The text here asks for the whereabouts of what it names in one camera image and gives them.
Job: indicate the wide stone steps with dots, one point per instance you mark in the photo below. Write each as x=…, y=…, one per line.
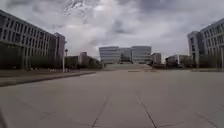
x=126, y=66

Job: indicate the white curved glass building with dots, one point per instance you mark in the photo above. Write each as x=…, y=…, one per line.
x=125, y=54

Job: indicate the low brown building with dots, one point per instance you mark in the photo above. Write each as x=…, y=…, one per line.
x=81, y=60

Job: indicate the grey paved plaza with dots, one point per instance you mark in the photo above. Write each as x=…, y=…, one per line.
x=126, y=96

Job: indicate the small grey building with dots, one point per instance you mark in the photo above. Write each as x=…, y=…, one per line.
x=155, y=58

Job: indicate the raised kerb strip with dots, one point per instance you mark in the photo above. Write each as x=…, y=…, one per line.
x=40, y=77

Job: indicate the long grey multi-storey building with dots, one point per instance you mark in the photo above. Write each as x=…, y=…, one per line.
x=26, y=41

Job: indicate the grey building with window grid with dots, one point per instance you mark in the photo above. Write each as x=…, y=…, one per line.
x=208, y=43

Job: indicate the white lamp post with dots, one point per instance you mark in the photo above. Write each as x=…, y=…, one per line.
x=63, y=60

